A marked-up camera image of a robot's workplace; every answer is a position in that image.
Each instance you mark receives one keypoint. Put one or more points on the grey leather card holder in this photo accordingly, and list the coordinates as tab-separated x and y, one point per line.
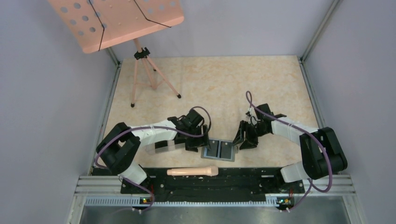
235	151

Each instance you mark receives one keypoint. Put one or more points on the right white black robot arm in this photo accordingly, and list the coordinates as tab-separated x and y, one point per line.
321	151

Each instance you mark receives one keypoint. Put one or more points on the pink perforated music stand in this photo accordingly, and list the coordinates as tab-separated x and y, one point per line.
101	24

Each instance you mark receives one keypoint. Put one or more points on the black card left compartment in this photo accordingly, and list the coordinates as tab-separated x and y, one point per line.
161	147

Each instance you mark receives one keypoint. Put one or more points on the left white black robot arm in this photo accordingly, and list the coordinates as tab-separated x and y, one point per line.
117	150

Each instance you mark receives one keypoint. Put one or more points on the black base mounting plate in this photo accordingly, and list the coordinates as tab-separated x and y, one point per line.
230	185

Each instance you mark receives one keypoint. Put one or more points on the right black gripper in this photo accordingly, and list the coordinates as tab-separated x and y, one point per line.
244	126

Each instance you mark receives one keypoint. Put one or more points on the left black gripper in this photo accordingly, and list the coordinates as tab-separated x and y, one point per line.
201	141

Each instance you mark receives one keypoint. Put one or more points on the pink toy microphone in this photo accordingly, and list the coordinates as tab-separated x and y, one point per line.
199	171

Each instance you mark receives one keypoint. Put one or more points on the aluminium front rail frame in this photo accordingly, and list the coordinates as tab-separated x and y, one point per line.
113	190

